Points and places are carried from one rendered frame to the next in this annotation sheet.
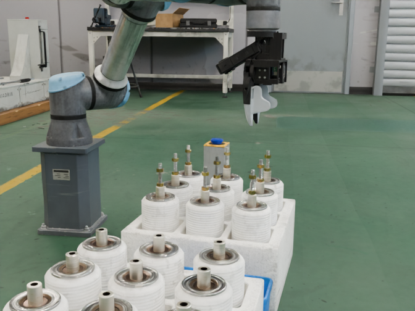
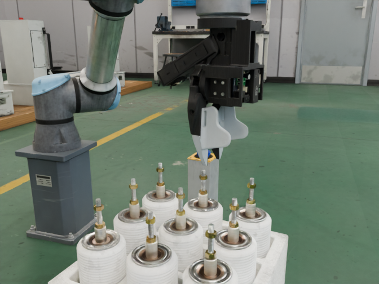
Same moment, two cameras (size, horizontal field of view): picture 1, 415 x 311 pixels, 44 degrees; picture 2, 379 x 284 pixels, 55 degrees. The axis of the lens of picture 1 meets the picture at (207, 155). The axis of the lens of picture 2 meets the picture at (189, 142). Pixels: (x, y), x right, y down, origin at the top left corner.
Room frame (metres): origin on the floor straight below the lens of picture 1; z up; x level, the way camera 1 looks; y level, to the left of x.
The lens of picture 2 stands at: (0.65, -0.17, 0.64)
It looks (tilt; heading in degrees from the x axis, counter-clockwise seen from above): 16 degrees down; 11
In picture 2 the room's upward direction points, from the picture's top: straight up
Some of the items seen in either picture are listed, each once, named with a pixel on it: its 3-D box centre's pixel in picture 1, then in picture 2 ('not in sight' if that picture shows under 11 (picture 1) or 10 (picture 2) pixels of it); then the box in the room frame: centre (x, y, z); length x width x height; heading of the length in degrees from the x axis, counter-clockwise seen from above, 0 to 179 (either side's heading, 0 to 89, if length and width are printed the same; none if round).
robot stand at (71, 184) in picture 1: (71, 184); (62, 187); (1.69, 0.47, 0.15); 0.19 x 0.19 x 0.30; 83
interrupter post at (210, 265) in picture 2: (251, 200); (210, 265); (1.18, -0.11, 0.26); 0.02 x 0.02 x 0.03
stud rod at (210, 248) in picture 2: (252, 184); (210, 244); (1.18, -0.11, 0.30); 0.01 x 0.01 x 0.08
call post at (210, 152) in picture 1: (215, 190); (202, 206); (1.63, -0.03, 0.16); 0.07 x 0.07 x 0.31; 75
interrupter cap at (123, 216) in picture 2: (175, 184); (134, 215); (1.36, 0.09, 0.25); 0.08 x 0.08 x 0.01
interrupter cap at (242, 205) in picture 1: (251, 205); (210, 271); (1.18, -0.11, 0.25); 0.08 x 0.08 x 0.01
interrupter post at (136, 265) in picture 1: (136, 269); not in sight; (0.80, 0.12, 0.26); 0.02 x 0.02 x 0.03
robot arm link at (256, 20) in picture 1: (263, 21); (224, 3); (1.18, -0.12, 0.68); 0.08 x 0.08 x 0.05
